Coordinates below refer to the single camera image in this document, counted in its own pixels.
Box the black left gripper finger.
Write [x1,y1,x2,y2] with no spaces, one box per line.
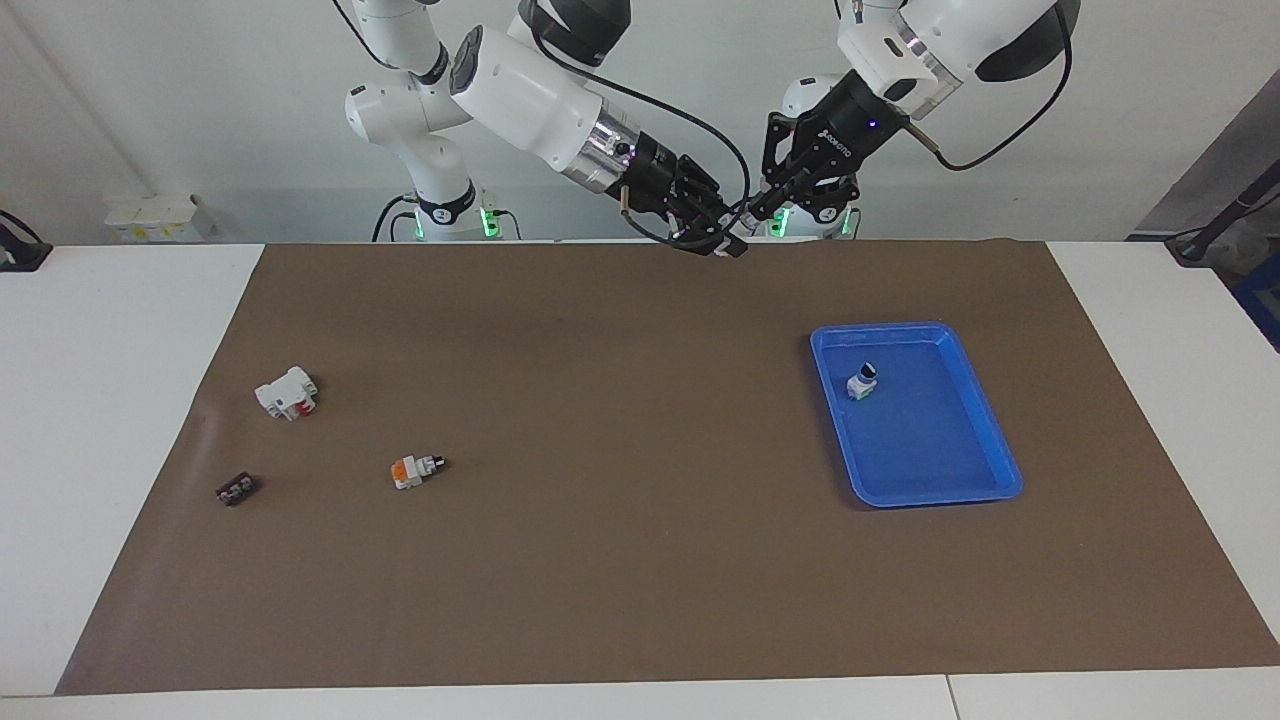
[742,150,791,216]
[765,175,859,223]

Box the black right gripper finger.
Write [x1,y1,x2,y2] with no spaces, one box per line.
[668,225,748,258]
[700,185,739,236]

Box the blue plastic tray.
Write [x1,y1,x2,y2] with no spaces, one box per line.
[809,321,1025,510]

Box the brown table mat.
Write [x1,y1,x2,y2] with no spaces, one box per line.
[55,238,1280,696]

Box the black stand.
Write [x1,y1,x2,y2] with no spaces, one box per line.
[1165,155,1280,266]

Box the white circuit breaker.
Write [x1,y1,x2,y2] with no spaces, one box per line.
[254,365,320,422]

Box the blue crate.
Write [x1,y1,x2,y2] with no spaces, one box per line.
[1233,275,1280,353]

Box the white cardboard box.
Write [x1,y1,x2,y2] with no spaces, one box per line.
[103,193,216,244]

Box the black clamp base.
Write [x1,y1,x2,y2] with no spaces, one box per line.
[0,208,53,273]

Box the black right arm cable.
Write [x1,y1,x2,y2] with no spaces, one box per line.
[530,10,751,246]

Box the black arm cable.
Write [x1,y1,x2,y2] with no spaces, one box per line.
[905,5,1076,173]
[530,10,751,246]

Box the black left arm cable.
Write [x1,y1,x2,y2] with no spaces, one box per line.
[905,5,1076,173]

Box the black right base cable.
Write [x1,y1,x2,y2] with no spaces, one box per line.
[370,190,416,244]

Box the orange-backed selector switch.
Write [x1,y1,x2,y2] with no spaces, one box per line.
[390,453,448,492]

